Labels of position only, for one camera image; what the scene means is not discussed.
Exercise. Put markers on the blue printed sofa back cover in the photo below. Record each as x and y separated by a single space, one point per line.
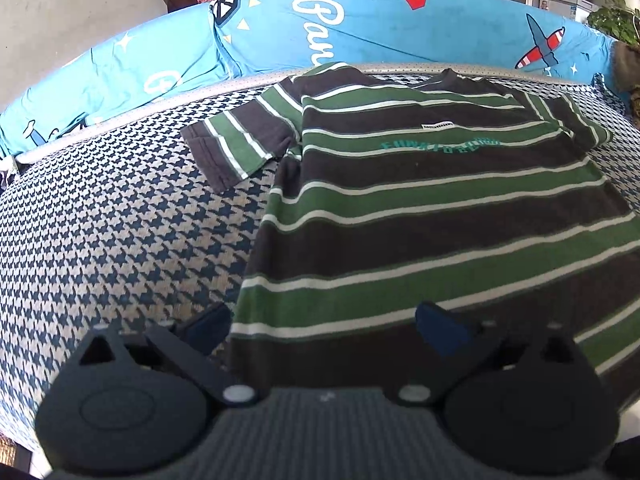
225 39

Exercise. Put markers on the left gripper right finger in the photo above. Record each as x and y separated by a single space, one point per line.
519 397

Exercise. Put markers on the green potted plant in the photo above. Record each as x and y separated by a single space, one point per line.
618 19

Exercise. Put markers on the green brown striped shirt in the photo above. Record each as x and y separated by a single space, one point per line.
480 198

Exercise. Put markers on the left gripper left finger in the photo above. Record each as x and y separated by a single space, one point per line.
131 403

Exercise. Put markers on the houndstooth sofa seat cushion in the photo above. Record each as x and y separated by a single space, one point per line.
121 229

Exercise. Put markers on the white chest freezer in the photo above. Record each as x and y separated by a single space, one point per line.
575 10

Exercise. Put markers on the brown plush toy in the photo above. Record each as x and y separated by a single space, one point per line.
626 70

